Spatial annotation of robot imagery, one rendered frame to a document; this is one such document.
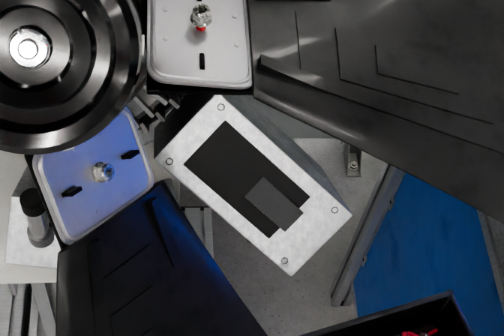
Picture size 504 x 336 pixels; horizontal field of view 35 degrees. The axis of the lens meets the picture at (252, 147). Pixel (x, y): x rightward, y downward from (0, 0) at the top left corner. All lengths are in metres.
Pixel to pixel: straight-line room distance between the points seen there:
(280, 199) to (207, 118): 0.09
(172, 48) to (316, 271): 1.30
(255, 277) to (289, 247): 1.08
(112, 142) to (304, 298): 1.22
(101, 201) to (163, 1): 0.13
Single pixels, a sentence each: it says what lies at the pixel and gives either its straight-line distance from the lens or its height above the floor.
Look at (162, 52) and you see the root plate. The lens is 0.48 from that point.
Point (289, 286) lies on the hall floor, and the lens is 1.73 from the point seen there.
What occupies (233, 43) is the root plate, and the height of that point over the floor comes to 1.18.
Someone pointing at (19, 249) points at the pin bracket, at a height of 0.95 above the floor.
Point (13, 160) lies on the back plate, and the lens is 0.76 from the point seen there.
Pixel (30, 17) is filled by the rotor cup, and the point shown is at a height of 1.23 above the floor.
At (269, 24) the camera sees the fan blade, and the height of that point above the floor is 1.19.
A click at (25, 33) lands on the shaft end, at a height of 1.23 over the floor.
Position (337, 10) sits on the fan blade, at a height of 1.18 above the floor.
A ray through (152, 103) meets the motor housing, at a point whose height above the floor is 1.07.
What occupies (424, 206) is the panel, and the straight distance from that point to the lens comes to 1.19.
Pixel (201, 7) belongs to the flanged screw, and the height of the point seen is 1.20.
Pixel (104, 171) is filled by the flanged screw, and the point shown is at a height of 1.12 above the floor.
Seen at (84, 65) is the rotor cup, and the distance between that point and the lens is 0.44.
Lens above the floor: 1.56
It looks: 55 degrees down
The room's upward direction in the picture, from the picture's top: 10 degrees clockwise
